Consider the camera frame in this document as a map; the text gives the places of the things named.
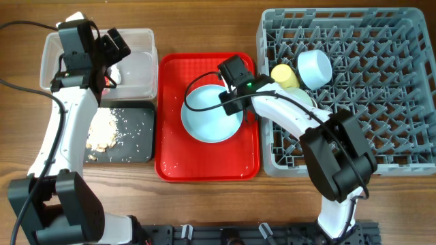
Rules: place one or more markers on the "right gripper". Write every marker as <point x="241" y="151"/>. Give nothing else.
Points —
<point x="230" y="107"/>

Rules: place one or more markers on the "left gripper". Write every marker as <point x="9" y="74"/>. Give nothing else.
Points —
<point x="114" y="54"/>

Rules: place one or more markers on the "white tissue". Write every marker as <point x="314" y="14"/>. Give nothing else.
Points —
<point x="115" y="73"/>

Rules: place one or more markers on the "light blue round plate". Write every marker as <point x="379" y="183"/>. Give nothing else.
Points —
<point x="211" y="126"/>

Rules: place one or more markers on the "clear plastic waste bin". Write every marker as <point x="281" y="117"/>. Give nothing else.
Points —
<point x="139" y="70"/>

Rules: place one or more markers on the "yellow plastic cup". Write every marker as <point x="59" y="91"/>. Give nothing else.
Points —
<point x="284" y="76"/>

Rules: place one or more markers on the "mint green bowl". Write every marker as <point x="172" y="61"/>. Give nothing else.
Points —
<point x="301" y="95"/>

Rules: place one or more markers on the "black plastic waste tray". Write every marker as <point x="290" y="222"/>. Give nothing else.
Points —
<point x="136" y="138"/>

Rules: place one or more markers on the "leftover rice and food scraps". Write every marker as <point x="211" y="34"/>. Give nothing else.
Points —
<point x="102" y="133"/>

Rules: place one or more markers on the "small light blue bowl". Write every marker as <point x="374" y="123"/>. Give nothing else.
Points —
<point x="314" y="68"/>

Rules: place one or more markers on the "red snack wrapper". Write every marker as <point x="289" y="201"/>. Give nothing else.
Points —
<point x="109" y="83"/>

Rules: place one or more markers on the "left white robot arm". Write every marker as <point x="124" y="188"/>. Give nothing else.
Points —
<point x="53" y="204"/>

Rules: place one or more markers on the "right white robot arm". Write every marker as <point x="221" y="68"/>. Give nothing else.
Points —
<point x="338" y="157"/>

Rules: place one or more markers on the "grey plastic dishwasher rack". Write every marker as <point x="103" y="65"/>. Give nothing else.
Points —
<point x="383" y="70"/>

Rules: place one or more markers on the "red plastic serving tray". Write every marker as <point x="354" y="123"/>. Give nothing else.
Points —
<point x="179" y="157"/>

